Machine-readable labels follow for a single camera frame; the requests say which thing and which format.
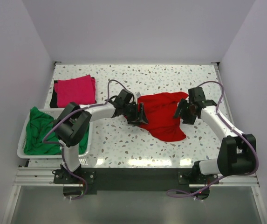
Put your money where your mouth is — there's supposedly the green t shirt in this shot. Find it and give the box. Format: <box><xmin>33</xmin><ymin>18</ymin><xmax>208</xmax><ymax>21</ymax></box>
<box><xmin>23</xmin><ymin>106</ymin><xmax>89</xmax><ymax>155</ymax></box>

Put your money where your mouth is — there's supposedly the red t shirt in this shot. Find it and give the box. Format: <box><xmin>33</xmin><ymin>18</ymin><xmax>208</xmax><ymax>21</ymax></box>
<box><xmin>137</xmin><ymin>92</ymin><xmax>188</xmax><ymax>142</ymax></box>

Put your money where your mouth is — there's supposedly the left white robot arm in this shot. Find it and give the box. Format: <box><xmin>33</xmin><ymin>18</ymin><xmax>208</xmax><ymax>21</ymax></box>
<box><xmin>54</xmin><ymin>89</ymin><xmax>149</xmax><ymax>183</ymax></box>

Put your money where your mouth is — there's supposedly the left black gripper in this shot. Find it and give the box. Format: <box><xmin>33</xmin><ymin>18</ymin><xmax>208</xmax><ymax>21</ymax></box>
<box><xmin>122</xmin><ymin>102</ymin><xmax>148</xmax><ymax>126</ymax></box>

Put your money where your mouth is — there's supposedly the folded pink t shirt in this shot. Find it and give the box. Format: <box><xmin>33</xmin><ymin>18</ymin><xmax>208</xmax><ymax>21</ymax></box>
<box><xmin>56</xmin><ymin>75</ymin><xmax>96</xmax><ymax>108</ymax></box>

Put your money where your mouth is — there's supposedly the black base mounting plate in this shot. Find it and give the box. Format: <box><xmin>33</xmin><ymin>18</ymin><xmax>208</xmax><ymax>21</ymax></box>
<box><xmin>52</xmin><ymin>167</ymin><xmax>219</xmax><ymax>196</ymax></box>

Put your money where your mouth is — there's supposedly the folded black t shirt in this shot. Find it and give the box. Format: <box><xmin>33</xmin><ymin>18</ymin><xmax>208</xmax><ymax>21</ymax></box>
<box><xmin>49</xmin><ymin>77</ymin><xmax>96</xmax><ymax>108</ymax></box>

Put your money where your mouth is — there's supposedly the aluminium front rail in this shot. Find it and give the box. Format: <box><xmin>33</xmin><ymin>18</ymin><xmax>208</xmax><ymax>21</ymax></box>
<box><xmin>14</xmin><ymin>167</ymin><xmax>260</xmax><ymax>187</ymax></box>

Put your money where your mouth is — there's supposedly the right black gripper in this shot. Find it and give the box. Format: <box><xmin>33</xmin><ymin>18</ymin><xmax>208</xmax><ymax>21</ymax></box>
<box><xmin>172</xmin><ymin>98</ymin><xmax>196</xmax><ymax>125</ymax></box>

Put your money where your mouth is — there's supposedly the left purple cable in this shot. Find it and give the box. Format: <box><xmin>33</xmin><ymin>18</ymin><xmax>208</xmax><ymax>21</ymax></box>
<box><xmin>42</xmin><ymin>79</ymin><xmax>131</xmax><ymax>200</ymax></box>

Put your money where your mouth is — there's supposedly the white plastic laundry basket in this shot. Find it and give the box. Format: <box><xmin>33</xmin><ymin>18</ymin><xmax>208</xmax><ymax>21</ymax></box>
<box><xmin>17</xmin><ymin>107</ymin><xmax>94</xmax><ymax>167</ymax></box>

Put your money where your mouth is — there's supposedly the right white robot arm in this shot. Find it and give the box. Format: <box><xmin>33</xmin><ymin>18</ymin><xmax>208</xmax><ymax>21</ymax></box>
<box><xmin>174</xmin><ymin>87</ymin><xmax>259</xmax><ymax>183</ymax></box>

